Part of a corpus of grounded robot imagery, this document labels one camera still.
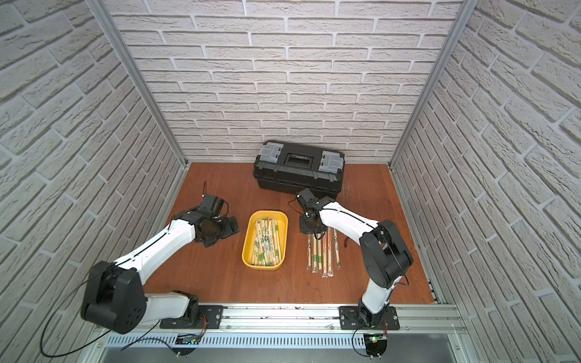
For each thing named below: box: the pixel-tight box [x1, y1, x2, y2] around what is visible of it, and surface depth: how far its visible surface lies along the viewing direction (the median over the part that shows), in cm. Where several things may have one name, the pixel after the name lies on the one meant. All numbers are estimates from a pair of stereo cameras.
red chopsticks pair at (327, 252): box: [321, 226, 334, 278], surface depth 89 cm
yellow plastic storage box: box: [242, 210, 289, 270], surface depth 91 cm
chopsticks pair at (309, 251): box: [307, 233, 313, 270], surface depth 91 cm
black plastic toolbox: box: [252, 139, 346, 198], surface depth 99 cm
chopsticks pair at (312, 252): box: [310, 233, 314, 273], surface depth 90 cm
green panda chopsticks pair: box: [333, 228, 341, 269], surface depth 91 cm
